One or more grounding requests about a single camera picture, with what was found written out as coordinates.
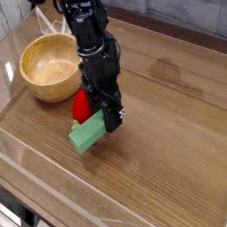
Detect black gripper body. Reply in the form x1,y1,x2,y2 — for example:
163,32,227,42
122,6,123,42
80,32,122,103

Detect red plush strawberry toy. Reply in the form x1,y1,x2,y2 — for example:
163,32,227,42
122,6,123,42
71,89,92,130

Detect brown wooden bowl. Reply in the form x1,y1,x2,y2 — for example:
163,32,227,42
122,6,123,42
19,33,81,103

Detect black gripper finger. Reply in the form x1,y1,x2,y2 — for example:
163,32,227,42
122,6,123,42
84,85,103,114
101,100,125,133

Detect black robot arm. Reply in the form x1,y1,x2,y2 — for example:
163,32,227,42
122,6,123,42
28,0,124,132

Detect green rectangular stick block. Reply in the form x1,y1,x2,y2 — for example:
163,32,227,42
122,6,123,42
69,110,107,154

